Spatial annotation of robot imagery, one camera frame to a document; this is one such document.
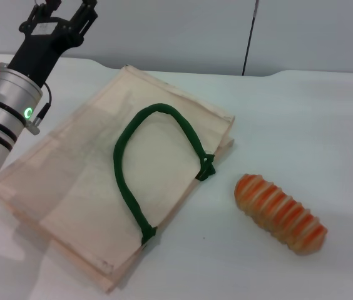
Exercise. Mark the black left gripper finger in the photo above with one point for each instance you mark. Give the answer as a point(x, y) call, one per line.
point(45, 7)
point(86, 15)

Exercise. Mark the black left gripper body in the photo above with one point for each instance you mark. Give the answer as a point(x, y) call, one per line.
point(40, 47)

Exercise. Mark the orange striped bread loaf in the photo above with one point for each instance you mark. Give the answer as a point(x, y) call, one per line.
point(278, 211)

